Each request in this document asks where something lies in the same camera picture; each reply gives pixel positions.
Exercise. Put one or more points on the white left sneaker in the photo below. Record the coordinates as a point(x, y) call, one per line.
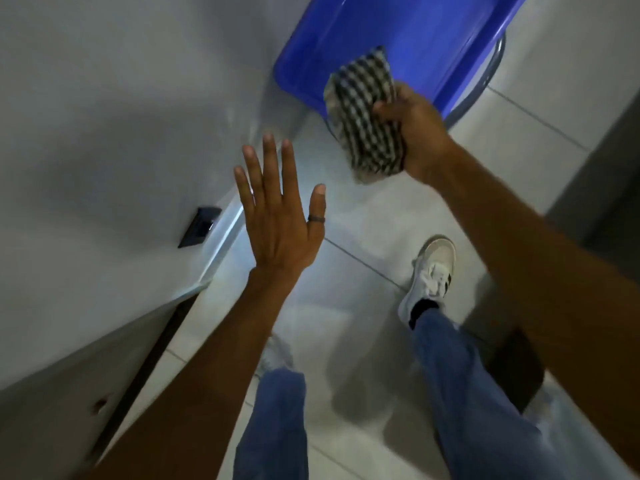
point(275, 357)

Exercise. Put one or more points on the person's right forearm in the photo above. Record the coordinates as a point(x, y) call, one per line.
point(550, 274)

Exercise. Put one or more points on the black wall socket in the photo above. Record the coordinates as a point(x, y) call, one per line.
point(200, 227)

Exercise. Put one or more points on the person's right hand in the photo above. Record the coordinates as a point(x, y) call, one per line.
point(422, 134)

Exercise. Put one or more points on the person's left forearm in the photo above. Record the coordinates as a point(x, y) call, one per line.
point(200, 374)

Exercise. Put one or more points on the person's left hand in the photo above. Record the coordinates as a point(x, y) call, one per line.
point(280, 229)

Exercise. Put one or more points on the checkered cleaning cloth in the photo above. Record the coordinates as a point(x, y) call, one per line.
point(362, 109)

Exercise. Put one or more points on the grey door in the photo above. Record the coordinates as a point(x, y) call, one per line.
point(45, 424)

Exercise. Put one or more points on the blue plastic tub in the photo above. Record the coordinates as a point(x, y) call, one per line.
point(400, 29)

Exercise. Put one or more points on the grey round stool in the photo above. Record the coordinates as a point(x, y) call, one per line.
point(480, 84)

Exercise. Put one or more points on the blue jeans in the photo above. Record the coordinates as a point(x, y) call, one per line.
point(470, 404)

